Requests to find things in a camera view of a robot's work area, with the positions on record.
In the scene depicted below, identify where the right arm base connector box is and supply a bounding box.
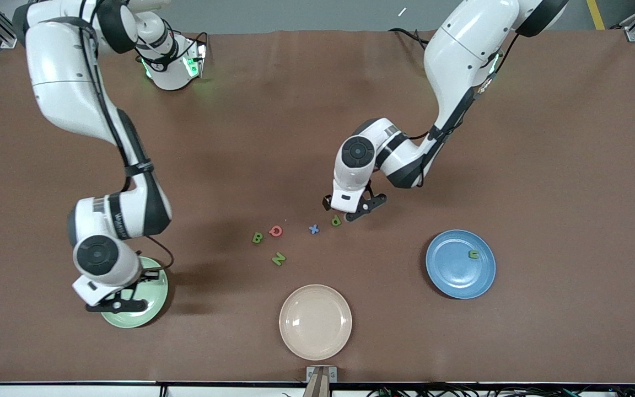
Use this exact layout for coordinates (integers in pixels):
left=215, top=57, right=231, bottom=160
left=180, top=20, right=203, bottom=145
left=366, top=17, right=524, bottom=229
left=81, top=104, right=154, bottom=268
left=184, top=39, right=208, bottom=79

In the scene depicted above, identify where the green plate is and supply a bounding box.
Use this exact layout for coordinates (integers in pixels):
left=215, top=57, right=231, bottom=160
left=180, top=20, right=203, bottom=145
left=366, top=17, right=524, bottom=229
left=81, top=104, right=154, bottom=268
left=100, top=256, right=169, bottom=329

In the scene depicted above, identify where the blue plate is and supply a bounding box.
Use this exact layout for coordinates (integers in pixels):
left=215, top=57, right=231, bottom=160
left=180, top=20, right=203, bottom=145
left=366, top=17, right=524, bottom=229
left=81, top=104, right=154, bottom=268
left=426, top=229, right=497, bottom=300

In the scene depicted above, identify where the brown table cover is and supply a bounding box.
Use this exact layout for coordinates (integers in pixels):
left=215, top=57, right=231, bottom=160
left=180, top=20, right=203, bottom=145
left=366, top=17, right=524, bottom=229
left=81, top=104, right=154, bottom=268
left=0, top=28, right=635, bottom=384

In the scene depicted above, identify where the beige plate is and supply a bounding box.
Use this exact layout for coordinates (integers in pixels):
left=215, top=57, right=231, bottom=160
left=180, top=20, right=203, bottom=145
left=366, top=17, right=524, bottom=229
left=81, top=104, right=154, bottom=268
left=279, top=284, right=353, bottom=361

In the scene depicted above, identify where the black left base cable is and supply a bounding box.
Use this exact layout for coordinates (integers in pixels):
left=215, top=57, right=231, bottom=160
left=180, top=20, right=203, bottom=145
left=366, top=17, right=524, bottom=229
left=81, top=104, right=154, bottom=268
left=388, top=26, right=432, bottom=48

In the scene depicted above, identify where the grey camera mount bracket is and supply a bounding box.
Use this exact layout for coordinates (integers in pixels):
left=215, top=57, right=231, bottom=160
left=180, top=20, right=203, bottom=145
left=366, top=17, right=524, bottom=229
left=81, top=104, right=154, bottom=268
left=306, top=366, right=338, bottom=397

